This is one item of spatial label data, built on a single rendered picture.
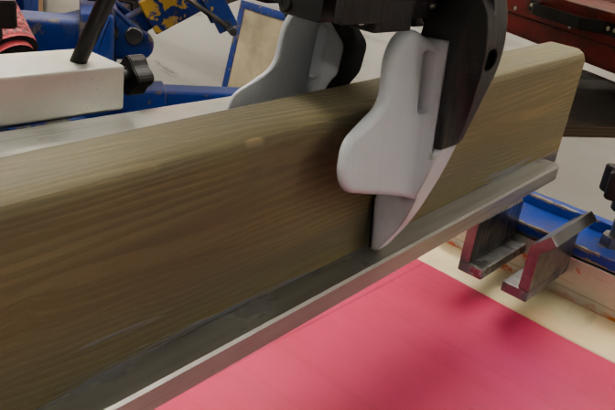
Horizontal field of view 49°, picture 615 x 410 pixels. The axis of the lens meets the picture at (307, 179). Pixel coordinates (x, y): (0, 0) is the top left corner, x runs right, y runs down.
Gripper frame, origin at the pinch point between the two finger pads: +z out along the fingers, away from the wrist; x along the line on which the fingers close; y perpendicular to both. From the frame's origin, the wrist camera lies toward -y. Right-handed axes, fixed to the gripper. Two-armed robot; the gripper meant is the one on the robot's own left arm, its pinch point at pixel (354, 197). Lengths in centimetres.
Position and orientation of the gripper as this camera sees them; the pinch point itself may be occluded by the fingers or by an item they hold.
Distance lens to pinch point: 29.8
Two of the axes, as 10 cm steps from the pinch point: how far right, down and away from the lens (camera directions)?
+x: 7.3, 3.5, -5.9
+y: -6.7, 2.0, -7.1
